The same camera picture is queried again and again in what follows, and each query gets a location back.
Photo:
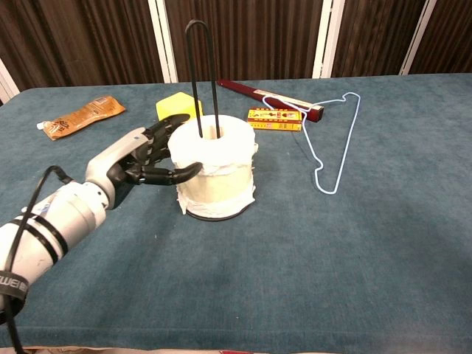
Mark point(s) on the white paper towel roll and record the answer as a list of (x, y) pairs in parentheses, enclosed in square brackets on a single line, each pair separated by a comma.
[(215, 166)]

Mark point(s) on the white folding screen frame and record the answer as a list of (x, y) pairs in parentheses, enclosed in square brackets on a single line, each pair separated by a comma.
[(162, 40)]

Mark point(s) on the black wire roll holder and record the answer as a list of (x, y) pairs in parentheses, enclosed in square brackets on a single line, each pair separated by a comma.
[(201, 73)]

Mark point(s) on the orange brown food pouch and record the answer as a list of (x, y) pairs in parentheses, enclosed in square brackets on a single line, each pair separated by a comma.
[(81, 116)]

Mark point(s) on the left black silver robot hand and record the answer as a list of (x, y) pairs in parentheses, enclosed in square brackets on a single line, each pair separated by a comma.
[(121, 158)]

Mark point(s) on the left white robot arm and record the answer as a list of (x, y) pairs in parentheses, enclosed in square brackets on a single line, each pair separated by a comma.
[(48, 228)]

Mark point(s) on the long dark red box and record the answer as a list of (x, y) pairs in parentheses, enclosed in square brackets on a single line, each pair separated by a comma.
[(269, 99)]

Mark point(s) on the yellow red printed box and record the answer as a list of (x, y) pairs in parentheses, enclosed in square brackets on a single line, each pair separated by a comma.
[(274, 119)]

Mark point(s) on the yellow foam block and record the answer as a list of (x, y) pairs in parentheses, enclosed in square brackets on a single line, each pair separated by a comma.
[(177, 105)]

